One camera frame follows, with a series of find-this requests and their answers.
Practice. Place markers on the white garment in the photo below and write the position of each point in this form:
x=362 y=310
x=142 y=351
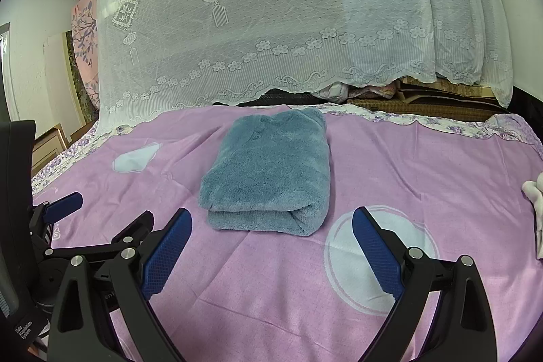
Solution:
x=536 y=218

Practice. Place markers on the brown bamboo mat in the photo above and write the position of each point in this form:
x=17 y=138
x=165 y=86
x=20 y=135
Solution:
x=424 y=107

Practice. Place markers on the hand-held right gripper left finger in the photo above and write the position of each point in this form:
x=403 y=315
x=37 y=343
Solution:
x=167 y=251

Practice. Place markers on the black flat panel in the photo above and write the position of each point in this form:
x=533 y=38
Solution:
x=17 y=196

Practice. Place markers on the blue fleece jacket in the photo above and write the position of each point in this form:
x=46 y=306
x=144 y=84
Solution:
x=267 y=175

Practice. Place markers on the dark patterned board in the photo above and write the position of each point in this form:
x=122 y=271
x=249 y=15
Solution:
x=82 y=99

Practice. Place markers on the pink printed bedsheet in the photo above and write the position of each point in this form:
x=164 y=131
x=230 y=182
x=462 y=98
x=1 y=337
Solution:
x=424 y=184

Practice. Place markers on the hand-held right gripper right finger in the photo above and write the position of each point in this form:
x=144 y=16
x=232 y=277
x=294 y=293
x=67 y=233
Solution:
x=375 y=251

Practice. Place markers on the white door frame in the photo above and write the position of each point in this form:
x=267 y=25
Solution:
x=8 y=82

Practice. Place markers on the wooden cabinet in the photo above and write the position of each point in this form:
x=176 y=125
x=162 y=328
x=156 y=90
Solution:
x=46 y=150

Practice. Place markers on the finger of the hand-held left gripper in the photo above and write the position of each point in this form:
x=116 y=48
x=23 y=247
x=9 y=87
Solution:
x=131 y=228
x=63 y=205

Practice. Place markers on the folded pink white bedding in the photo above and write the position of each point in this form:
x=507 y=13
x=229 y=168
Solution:
x=360 y=92

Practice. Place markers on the white lace cover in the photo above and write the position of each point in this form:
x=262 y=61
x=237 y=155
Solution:
x=275 y=5

